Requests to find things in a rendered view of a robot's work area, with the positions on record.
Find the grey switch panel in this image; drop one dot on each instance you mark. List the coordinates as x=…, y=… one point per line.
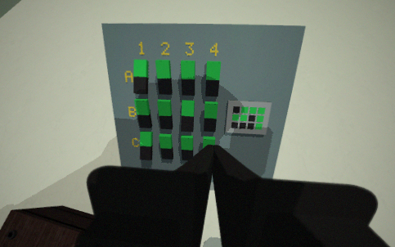
x=177, y=88

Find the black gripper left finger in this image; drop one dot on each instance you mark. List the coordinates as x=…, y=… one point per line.
x=180, y=195

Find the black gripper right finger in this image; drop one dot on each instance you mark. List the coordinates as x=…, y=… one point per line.
x=244, y=200

